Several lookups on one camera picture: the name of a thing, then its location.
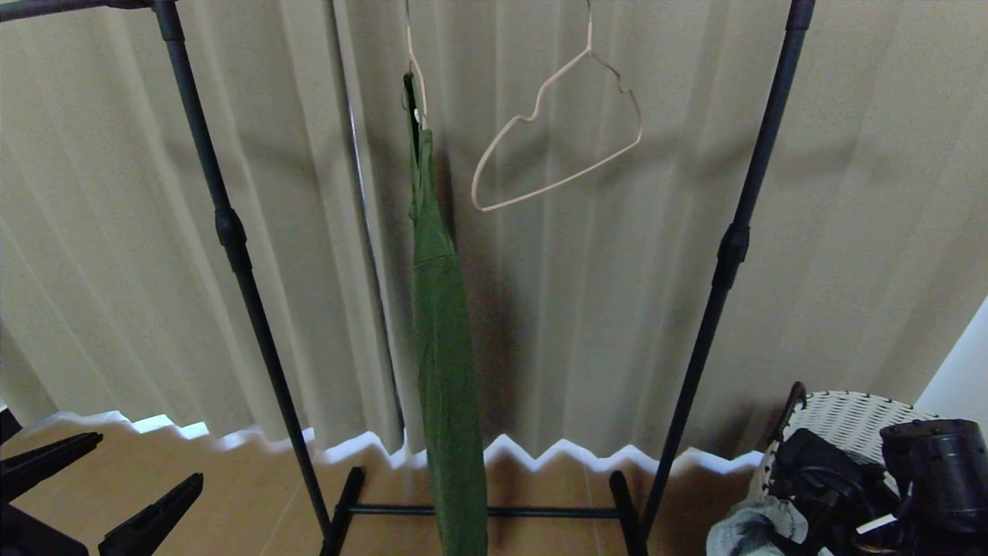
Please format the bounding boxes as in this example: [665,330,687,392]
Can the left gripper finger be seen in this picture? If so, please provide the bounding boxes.
[0,432,104,503]
[98,473,205,556]

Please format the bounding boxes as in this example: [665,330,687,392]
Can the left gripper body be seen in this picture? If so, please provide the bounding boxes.
[0,502,90,556]

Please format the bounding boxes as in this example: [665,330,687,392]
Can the green sleeveless top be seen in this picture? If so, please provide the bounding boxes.
[401,72,490,556]

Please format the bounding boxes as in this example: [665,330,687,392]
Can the pink clothes hanger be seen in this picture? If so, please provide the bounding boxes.
[471,0,643,213]
[404,0,430,132]

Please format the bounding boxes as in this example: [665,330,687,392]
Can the pale grey shorts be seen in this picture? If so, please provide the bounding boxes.
[706,497,834,556]

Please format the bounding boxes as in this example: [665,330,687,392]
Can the black clothes rack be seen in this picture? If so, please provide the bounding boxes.
[0,0,817,556]

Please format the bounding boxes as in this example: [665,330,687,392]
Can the white laundry basket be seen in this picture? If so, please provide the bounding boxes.
[747,382,939,510]

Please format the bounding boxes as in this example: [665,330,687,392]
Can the beige curtain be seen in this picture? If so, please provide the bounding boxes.
[0,0,988,468]

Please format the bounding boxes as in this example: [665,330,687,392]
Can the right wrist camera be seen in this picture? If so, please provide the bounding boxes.
[768,429,888,541]

